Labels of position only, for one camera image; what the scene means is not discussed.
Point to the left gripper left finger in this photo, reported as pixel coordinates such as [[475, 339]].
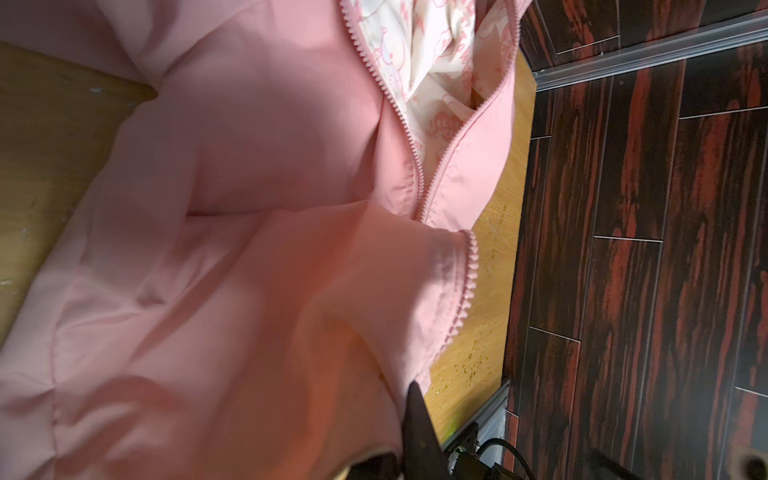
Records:
[[380, 467]]

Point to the pink zip jacket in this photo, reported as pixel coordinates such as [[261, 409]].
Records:
[[278, 245]]

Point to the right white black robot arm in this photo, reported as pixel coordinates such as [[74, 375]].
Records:
[[464, 459]]

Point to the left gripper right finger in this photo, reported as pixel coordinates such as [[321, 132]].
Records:
[[422, 456]]

